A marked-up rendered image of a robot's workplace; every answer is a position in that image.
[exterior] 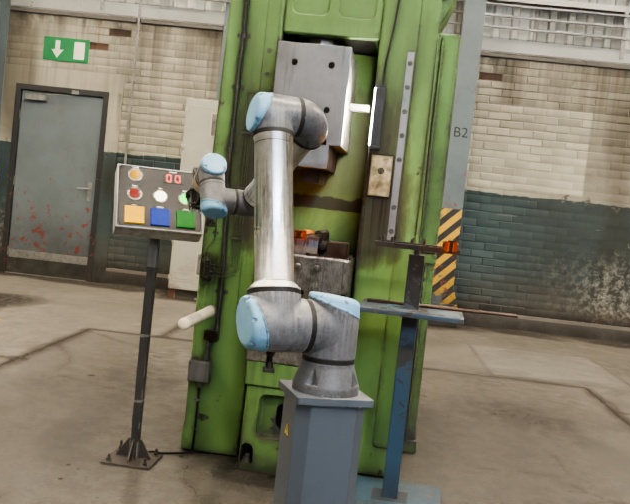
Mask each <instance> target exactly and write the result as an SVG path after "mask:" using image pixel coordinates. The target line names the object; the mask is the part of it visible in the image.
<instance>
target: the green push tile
mask: <svg viewBox="0 0 630 504"><path fill-rule="evenodd" d="M176 228H184V229H195V212H191V213H189V211H180V210H177V211H176Z"/></svg>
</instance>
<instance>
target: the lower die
mask: <svg viewBox="0 0 630 504"><path fill-rule="evenodd" d="M314 233H315V232H313V233H307V234H306V239H302V238H301V239H299V238H294V236H295V232H293V241H294V254H303V255H306V252H308V253H318V254H319V255H320V254H323V253H325V252H326V250H327V249H325V250H320V249H319V245H320V244H321V239H322V234H317V235H314Z"/></svg>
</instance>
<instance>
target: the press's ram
mask: <svg viewBox="0 0 630 504"><path fill-rule="evenodd" d="M357 70H358V65H357V62H356V59H355V56H354V53H353V49H352V47H345V46H334V45H323V44H311V43H300V42H289V41H278V50H277V60H276V69H275V79H274V88H273V93H274V94H280V95H286V96H292V97H298V98H305V99H308V100H310V101H312V102H313V103H315V104H316V105H317V106H318V107H319V108H320V109H321V110H322V111H323V113H324V115H325V117H326V119H327V123H328V133H327V137H326V139H325V141H324V142H323V144H322V145H329V146H330V147H331V148H332V149H333V150H334V151H335V152H336V153H341V154H348V152H349V143H350V134H351V125H352V116H353V112H361V113H369V112H370V105H362V104H354V98H355V89H356V79H357Z"/></svg>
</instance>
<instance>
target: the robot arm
mask: <svg viewBox="0 0 630 504"><path fill-rule="evenodd" d="M246 127H247V130H248V131H250V132H253V140H254V179H253V181H252V182H251V183H250V184H249V185H248V186H247V187H246V189H245V190H239V189H229V188H226V187H225V171H226V169H227V163H226V160H225V159H224V158H223V157H222V156H221V155H219V154H216V153H209V154H206V155H205V156H204V157H203V158H202V159H201V161H200V165H199V167H197V168H196V167H193V171H192V175H193V182H192V185H193V186H192V187H190V189H189V190H187V192H186V193H185V198H186V199H187V204H188V206H189V213H191V209H197V210H198V213H199V215H200V214H201V212H202V214H203V215H204V216H206V217H208V218H211V219H221V218H224V217H225V216H226V215H227V214H228V215H241V216H251V217H254V283H253V284H252V285H251V286H250V287H249V288H248V289H247V295H245V296H243V297H241V299H240V300H239V304H238V305H237V311H236V324H237V333H238V337H239V339H240V342H241V343H242V345H243V346H244V347H245V348H246V349H248V350H254V351H260V352H293V353H302V361H301V363H300V365H299V367H298V369H297V371H296V373H295V375H294V377H293V380H292V388H293V389H294V390H296V391H299V392H301V393H305V394H309V395H313V396H319V397H328V398H350V397H355V396H357V395H358V393H359V384H358V380H357V376H356V372H355V367H354V365H355V356H356V347H357V338H358V329H359V320H360V304H359V302H358V301H356V300H354V299H351V298H348V297H343V296H339V295H334V294H328V293H322V292H314V291H312V292H310V293H309V295H308V297H309V298H308V299H301V289H300V288H299V287H298V286H297V285H296V284H295V283H294V241H293V171H294V169H295V168H296V167H297V166H298V165H299V163H300V162H301V161H302V160H303V159H304V157H305V156H306V155H307V154H308V153H309V151H311V150H316V149H318V148H319V147H320V146H321V145H322V144H323V142H324V141H325V139H326V137H327V133H328V123H327V119H326V117H325V115H324V113H323V111H322V110H321V109H320V108H319V107H318V106H317V105H316V104H315V103H313V102H312V101H310V100H308V99H305V98H298V97H292V96H286V95H280V94H274V93H273V92H271V93H267V92H259V93H257V94H256V95H255V96H254V97H253V99H252V101H251V103H250V106H249V109H248V112H247V117H246Z"/></svg>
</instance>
